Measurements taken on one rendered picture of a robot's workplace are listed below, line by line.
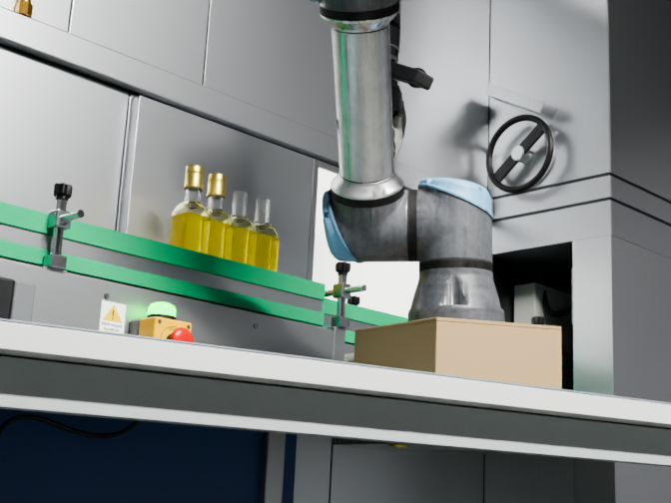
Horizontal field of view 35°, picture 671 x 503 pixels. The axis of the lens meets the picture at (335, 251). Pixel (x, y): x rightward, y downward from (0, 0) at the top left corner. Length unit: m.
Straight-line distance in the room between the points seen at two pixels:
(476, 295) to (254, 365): 0.41
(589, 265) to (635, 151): 0.35
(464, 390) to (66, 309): 0.60
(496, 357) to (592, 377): 1.04
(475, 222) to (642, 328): 1.15
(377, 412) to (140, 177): 0.78
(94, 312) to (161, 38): 0.76
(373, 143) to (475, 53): 1.43
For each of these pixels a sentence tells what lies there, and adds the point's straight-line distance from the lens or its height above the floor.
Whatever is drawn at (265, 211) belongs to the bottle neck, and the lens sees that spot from 2.06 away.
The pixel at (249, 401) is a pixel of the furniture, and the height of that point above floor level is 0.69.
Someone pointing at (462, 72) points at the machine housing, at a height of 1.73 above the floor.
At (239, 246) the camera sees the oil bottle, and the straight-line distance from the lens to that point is 1.98.
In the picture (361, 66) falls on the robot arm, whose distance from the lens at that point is 1.54.
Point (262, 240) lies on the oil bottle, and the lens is 2.02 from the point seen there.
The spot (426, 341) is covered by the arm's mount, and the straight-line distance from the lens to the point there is 1.54.
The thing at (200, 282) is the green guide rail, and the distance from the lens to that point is 1.77.
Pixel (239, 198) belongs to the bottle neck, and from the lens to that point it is 2.02.
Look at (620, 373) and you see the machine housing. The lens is 2.61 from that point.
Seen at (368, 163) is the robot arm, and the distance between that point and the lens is 1.60.
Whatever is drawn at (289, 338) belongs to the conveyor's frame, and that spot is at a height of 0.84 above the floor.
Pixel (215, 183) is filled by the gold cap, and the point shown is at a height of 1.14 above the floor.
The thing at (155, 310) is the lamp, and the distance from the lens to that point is 1.63.
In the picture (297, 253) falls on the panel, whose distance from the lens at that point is 2.28.
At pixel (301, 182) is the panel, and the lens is 2.32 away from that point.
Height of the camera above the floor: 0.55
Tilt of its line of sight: 14 degrees up
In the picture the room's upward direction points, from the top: 3 degrees clockwise
